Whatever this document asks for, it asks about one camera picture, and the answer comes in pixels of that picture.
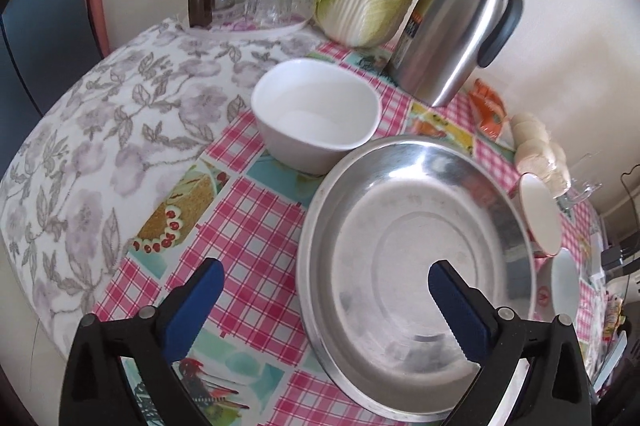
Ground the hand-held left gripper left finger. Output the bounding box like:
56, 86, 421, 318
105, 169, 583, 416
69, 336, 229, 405
59, 257, 226, 426

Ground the bag of white buns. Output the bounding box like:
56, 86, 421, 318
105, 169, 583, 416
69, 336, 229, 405
510, 112, 572, 199

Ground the small white bowl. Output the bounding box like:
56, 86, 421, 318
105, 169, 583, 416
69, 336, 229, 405
537, 248, 581, 323

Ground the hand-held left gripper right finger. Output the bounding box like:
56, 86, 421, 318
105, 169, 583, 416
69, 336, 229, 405
427, 259, 593, 426

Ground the stainless steel thermos jug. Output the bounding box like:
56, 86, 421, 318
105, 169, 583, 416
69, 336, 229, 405
389, 0, 525, 108

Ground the clear glass dish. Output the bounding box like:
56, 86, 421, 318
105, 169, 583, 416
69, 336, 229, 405
556, 156, 604, 213

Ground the black cable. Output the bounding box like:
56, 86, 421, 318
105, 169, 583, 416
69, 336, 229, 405
620, 171, 640, 207

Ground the white ceramic bowl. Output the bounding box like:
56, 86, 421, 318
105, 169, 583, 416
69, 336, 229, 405
251, 59, 381, 177

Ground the white floral towel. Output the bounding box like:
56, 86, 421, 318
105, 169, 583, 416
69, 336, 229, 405
0, 18, 321, 357

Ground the small red-rimmed bowl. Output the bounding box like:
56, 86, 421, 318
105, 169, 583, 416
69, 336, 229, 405
516, 173, 564, 260

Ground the colourful snack packet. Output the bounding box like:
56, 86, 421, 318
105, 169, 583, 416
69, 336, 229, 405
602, 293, 627, 348

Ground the large stainless steel basin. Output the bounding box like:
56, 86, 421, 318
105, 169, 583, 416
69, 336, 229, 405
298, 135, 538, 424

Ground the white floral tray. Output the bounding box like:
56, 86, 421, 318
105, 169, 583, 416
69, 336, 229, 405
180, 12, 314, 40

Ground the pink checkered tablecloth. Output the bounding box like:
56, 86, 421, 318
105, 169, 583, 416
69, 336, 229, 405
94, 37, 621, 426

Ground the orange snack packet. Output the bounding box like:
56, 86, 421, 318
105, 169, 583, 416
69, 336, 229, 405
469, 78, 512, 140

